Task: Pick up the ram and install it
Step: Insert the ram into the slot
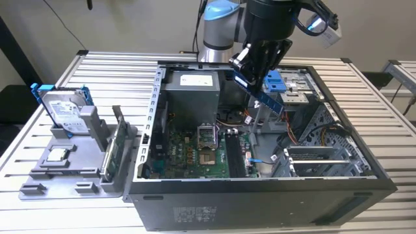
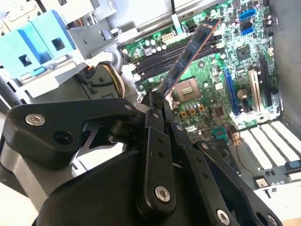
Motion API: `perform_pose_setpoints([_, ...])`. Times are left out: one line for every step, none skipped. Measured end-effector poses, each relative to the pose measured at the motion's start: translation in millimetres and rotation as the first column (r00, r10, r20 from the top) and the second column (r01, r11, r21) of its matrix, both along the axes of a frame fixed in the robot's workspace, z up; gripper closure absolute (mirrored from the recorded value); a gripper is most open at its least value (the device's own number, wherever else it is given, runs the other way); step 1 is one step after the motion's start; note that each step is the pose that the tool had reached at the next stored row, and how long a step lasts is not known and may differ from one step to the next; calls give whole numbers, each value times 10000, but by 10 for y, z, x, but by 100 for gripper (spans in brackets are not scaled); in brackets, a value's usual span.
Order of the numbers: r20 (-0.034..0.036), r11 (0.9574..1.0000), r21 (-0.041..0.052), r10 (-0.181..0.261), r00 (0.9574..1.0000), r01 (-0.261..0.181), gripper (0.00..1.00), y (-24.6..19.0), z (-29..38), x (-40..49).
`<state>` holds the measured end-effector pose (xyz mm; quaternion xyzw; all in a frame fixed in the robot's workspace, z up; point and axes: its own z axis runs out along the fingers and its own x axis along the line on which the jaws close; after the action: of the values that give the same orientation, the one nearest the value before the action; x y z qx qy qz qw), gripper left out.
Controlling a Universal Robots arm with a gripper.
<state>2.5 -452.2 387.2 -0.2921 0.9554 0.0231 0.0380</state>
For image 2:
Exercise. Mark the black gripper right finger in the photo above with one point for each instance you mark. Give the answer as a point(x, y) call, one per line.
point(201, 168)

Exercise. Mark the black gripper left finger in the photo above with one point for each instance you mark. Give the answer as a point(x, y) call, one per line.
point(160, 176)

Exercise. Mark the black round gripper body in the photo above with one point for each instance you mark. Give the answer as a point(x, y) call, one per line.
point(94, 200)

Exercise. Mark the dark blue RAM stick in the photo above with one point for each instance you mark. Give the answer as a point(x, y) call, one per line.
point(185, 58)

